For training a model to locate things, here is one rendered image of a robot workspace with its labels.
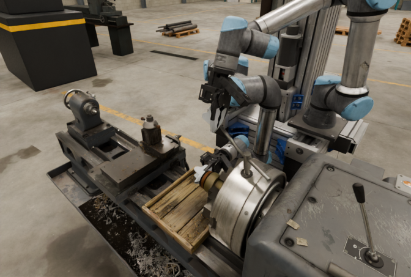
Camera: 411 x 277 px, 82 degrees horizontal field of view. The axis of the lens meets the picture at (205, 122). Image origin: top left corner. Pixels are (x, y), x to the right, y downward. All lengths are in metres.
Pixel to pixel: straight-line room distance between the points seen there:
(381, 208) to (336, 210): 0.12
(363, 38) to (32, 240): 2.50
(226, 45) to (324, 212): 0.53
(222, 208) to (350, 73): 0.68
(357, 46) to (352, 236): 0.62
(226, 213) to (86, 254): 1.60
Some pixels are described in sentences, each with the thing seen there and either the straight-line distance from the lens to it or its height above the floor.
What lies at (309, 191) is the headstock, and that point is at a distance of 0.75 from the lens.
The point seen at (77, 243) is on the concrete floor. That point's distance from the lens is 2.30.
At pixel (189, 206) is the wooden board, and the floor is 0.89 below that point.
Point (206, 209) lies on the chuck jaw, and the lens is 0.83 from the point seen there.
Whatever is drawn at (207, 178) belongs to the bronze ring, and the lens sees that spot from 0.93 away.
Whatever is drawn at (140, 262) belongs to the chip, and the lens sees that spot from 1.38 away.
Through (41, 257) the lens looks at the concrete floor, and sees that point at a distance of 2.36.
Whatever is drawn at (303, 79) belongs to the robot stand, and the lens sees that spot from 1.42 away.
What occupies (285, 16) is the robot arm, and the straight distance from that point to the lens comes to 0.95.
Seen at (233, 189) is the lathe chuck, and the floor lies 1.21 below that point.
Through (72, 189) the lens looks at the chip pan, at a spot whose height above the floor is 0.54.
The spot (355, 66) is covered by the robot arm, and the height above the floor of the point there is 1.50.
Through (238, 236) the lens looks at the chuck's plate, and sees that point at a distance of 0.77.
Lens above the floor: 1.76
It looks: 31 degrees down
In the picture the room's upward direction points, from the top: straight up
